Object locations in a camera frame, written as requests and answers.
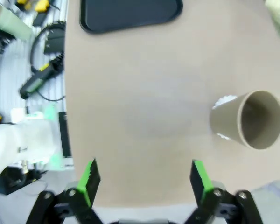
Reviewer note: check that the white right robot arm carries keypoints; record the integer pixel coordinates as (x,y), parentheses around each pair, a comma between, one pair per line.
(21,140)

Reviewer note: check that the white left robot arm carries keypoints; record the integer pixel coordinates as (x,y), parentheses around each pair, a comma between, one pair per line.
(9,23)

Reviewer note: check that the black plastic tray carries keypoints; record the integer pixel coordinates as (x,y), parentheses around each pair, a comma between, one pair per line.
(130,14)

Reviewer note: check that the yellow floor object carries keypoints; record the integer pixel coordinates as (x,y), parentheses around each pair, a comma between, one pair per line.
(42,5)

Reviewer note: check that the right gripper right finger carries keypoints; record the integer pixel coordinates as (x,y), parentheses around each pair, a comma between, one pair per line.
(205,198)

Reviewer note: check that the white lace paper coaster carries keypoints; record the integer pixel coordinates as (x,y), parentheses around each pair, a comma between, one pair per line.
(224,100)

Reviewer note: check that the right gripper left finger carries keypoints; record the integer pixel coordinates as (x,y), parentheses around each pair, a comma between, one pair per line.
(81,198)

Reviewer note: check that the black green handheld controller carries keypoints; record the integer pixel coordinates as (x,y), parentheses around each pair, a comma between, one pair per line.
(37,80)

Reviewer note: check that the brown tall cup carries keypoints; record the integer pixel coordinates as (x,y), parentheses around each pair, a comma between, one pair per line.
(226,121)

